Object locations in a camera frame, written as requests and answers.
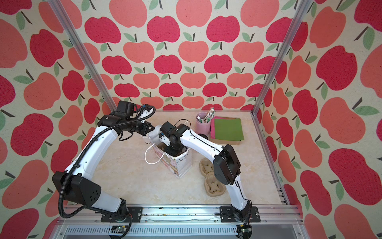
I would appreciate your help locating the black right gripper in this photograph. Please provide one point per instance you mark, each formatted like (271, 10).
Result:
(173, 150)

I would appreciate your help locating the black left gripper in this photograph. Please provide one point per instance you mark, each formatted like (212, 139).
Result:
(145, 129)

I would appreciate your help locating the black cup lid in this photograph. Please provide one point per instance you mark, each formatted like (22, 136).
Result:
(204, 136)

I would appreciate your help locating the cartoon animal gift bag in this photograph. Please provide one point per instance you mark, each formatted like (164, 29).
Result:
(179, 165)

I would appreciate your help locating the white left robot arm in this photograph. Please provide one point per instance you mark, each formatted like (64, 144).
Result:
(76, 189)

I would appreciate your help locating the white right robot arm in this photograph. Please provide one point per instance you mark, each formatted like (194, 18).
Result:
(226, 165)

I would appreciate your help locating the pink utensil holder cup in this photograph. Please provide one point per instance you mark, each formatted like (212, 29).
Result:
(202, 127)

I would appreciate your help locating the stacked white paper cups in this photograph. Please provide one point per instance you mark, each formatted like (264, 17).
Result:
(147, 140)

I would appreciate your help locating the cutlery in pink holder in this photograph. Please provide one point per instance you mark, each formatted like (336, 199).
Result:
(207, 118)

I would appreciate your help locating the green napkin stack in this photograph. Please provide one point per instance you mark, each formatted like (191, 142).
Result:
(228, 129)

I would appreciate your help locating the cardboard two-cup carrier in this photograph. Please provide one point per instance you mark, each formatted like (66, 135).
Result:
(212, 186)

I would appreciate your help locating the left aluminium frame post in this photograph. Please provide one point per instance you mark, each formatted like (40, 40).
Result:
(70, 30)

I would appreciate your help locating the aluminium frame post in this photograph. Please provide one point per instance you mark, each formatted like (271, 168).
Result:
(300, 13)
(70, 30)

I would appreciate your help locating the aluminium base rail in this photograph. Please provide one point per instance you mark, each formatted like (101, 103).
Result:
(185, 222)

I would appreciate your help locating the right aluminium frame post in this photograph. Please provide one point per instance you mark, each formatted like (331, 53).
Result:
(300, 13)

